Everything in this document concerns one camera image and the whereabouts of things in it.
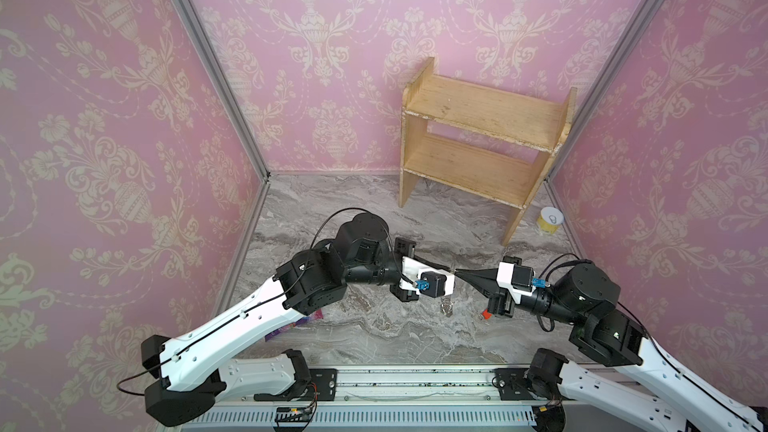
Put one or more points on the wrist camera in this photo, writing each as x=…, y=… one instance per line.
x=518, y=280
x=427, y=280

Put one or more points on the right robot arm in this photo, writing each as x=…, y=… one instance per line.
x=606, y=332

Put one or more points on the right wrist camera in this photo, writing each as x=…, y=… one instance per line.
x=518, y=280

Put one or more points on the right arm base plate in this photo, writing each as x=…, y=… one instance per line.
x=512, y=384

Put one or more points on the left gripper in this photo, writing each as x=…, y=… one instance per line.
x=407, y=246

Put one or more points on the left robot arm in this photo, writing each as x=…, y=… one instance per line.
x=196, y=370

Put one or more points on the pink snack packet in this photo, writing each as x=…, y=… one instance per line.
x=317, y=315

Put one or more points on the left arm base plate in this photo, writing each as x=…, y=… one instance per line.
x=314, y=383

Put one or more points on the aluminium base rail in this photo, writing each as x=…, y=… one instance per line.
x=448, y=398

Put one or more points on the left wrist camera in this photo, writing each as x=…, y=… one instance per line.
x=427, y=280

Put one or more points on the metal key ring plate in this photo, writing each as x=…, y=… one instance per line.
x=445, y=303

